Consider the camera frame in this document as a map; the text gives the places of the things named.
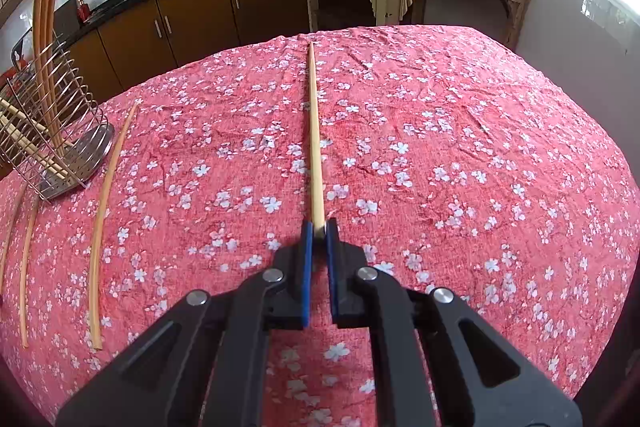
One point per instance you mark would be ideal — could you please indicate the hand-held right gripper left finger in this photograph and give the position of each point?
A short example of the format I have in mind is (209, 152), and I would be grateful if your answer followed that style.
(306, 287)

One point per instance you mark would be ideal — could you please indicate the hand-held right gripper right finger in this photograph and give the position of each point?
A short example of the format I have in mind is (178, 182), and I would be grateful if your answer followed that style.
(334, 287)

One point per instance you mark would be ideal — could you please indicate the red floral tablecloth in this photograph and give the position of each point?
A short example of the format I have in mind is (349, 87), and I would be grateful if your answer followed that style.
(450, 157)

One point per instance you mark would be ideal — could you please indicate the brown base cabinets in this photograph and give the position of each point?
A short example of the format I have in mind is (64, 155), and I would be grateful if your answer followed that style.
(200, 12)

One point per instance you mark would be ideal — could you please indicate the small red bottle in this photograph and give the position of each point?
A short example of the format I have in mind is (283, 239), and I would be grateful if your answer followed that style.
(83, 11)

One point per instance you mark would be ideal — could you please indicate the brown cutting board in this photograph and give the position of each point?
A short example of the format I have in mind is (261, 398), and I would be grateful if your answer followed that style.
(65, 17)

